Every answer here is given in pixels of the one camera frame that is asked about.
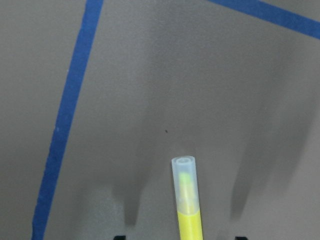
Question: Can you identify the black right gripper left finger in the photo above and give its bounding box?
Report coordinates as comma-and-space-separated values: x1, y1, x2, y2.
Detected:
113, 235, 126, 240

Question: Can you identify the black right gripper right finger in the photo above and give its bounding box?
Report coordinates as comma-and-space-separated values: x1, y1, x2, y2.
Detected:
235, 236, 248, 240

